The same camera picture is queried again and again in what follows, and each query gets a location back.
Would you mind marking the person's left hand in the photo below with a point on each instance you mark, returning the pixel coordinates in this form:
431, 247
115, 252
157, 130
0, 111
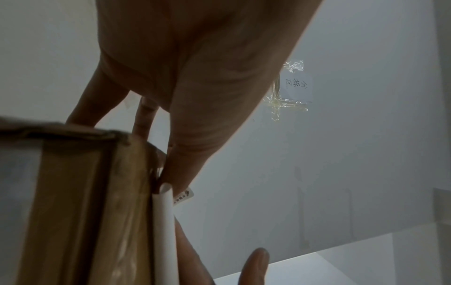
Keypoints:
183, 55

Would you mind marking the person's right hand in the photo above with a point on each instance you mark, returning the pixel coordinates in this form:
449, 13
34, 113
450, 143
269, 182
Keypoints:
197, 261

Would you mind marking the white tube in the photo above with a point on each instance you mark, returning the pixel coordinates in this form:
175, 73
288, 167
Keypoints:
164, 236

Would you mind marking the brown cardboard box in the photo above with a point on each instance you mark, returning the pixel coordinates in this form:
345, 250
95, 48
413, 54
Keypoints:
70, 206

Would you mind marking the small white printed tag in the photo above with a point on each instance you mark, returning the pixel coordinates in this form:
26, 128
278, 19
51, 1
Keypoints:
184, 195

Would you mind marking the clear adhesive tape strips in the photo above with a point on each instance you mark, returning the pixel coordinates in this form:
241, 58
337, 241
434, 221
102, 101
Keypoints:
282, 104

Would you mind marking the white handwritten paper note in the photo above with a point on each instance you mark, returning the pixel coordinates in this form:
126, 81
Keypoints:
298, 87

